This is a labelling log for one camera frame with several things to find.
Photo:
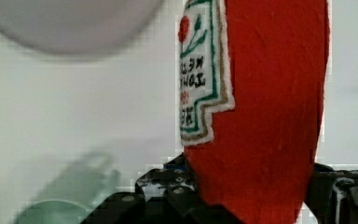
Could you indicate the red felt ketchup bottle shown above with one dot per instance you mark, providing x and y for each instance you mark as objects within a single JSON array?
[{"x": 251, "y": 102}]

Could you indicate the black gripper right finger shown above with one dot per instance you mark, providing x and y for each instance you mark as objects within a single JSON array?
[{"x": 331, "y": 196}]

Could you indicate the dark green cup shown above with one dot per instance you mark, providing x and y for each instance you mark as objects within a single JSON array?
[{"x": 74, "y": 193}]

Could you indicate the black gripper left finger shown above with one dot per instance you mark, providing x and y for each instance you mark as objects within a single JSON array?
[{"x": 166, "y": 195}]

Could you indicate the grey round plate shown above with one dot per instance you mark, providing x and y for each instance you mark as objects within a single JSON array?
[{"x": 74, "y": 26}]

